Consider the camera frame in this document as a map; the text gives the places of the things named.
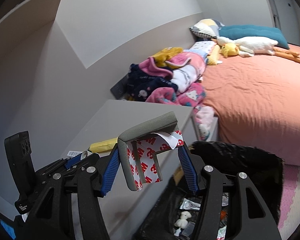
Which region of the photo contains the light pink printed cloth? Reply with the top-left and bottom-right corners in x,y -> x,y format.
193,105 -> 216,141

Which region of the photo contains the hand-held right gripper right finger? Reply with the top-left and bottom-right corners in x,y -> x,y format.
177,145 -> 282,240

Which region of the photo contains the yellow duck plush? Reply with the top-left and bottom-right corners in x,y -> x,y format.
219,43 -> 241,58

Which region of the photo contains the black wall socket panel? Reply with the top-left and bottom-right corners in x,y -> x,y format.
110,76 -> 129,101

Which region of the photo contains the dark navy clothing pile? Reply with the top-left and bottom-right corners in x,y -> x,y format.
126,63 -> 179,102

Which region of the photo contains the teal pillow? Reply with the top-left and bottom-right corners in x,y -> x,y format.
218,24 -> 290,50

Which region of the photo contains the white rectangular carton box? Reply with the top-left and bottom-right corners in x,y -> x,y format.
67,150 -> 84,159

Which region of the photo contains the clear plastic wrapper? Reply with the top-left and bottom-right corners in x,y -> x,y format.
179,197 -> 202,211

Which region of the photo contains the checked pillow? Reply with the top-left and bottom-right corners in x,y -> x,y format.
189,18 -> 226,40

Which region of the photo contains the clear plastic cup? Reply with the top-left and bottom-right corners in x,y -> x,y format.
183,223 -> 198,236

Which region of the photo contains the yellow printed blanket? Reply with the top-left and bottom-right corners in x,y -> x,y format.
152,46 -> 184,68

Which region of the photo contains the white dotted pillow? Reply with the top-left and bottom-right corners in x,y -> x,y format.
190,40 -> 217,56

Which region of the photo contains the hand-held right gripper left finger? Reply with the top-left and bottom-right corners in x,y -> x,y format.
22,146 -> 120,240

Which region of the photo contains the pink foam floor mat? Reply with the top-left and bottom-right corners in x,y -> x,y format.
277,164 -> 300,233

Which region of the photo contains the pink printed blanket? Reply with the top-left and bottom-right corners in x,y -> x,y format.
145,82 -> 208,108

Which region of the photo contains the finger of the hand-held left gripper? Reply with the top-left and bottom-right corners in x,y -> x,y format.
74,152 -> 101,173
64,154 -> 82,170

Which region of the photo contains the yellow packet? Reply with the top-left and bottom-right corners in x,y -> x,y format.
89,137 -> 119,154

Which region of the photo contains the grey corner guard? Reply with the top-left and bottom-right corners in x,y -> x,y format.
117,112 -> 185,192

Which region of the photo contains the black trash bag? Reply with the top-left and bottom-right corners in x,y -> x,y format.
137,141 -> 283,240

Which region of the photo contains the yellow pillow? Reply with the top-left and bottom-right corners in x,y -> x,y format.
206,44 -> 222,66

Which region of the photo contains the grey door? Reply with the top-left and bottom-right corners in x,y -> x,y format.
267,0 -> 291,28

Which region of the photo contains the orange bed sheet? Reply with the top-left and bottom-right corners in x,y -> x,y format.
202,43 -> 300,167

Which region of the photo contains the white goose plush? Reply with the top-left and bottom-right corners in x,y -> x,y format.
211,36 -> 300,65

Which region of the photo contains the white striped blanket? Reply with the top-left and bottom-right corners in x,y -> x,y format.
170,65 -> 203,93

